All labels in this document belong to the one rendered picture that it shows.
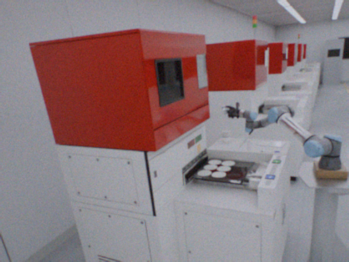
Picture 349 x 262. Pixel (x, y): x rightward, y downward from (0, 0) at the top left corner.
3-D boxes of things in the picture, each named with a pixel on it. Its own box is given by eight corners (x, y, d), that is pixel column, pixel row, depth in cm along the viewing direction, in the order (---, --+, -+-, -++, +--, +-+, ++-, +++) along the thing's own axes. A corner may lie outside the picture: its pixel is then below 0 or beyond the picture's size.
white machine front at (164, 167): (152, 216, 160) (143, 151, 147) (205, 164, 229) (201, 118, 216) (157, 216, 159) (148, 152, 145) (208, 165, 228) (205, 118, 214)
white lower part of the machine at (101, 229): (93, 292, 216) (68, 201, 188) (150, 232, 286) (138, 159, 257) (171, 321, 187) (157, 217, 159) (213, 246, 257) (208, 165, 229)
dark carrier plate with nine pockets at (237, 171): (192, 176, 191) (192, 175, 191) (210, 159, 220) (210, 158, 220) (240, 181, 177) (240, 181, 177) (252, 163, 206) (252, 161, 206)
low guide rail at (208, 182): (193, 183, 198) (193, 179, 197) (194, 181, 200) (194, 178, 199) (263, 191, 178) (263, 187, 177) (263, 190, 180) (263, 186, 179)
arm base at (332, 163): (336, 162, 201) (338, 149, 197) (345, 169, 187) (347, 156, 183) (314, 163, 202) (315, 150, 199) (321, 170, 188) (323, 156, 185)
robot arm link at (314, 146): (336, 144, 179) (283, 102, 214) (320, 148, 173) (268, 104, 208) (328, 158, 186) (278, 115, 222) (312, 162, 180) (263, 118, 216)
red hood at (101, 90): (55, 144, 174) (27, 42, 153) (132, 116, 242) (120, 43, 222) (156, 152, 144) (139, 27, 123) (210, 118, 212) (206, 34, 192)
